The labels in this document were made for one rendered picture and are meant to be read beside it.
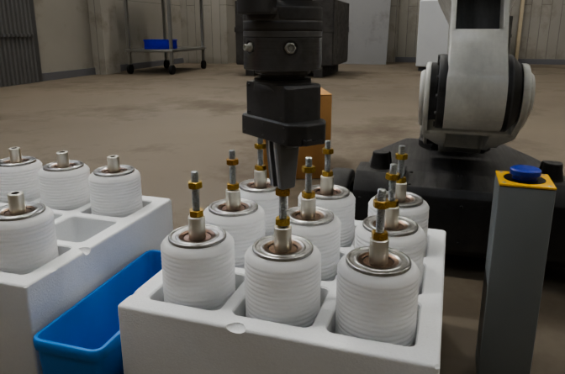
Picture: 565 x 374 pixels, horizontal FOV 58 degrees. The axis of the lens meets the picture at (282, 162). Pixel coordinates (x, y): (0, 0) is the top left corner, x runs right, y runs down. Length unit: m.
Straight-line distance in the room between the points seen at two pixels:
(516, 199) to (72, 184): 0.78
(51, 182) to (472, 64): 0.82
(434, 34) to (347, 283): 6.33
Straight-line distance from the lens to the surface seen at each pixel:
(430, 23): 6.85
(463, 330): 1.00
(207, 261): 0.65
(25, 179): 1.14
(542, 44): 8.93
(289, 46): 0.54
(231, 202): 0.77
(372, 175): 1.14
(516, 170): 0.76
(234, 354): 0.64
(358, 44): 8.18
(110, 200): 1.00
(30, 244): 0.83
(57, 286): 0.83
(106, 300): 0.89
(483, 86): 0.97
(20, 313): 0.81
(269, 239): 0.66
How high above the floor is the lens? 0.51
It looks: 15 degrees down
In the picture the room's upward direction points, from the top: straight up
